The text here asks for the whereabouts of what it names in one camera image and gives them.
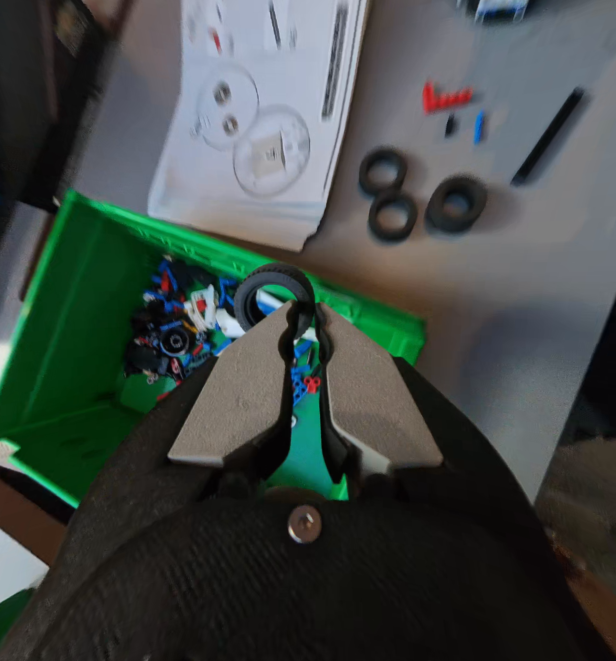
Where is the grey desk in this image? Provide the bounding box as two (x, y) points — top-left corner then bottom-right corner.
(73, 0), (616, 502)

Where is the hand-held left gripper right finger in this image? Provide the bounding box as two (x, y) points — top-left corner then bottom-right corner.
(316, 302), (444, 484)

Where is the long black brick beam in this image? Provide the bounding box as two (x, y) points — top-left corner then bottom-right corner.
(510, 88), (587, 186)

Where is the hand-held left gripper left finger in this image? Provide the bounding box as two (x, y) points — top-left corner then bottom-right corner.
(167, 301), (296, 478)

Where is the red angled brick beam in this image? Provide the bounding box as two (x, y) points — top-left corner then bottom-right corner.
(423, 82), (475, 113)

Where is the toy brick race car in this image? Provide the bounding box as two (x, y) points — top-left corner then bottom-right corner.
(458, 0), (531, 24)

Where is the wooden-edged table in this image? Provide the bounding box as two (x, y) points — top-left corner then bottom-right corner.
(0, 439), (74, 615)

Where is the pile of brick parts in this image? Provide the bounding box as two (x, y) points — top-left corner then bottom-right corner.
(124, 255), (324, 414)

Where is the open instruction booklet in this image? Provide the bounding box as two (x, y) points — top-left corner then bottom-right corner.
(148, 0), (371, 254)

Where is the black rubber tire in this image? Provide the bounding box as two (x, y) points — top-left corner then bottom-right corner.
(426, 176), (489, 233)
(367, 192), (418, 242)
(234, 263), (316, 346)
(359, 148), (408, 196)

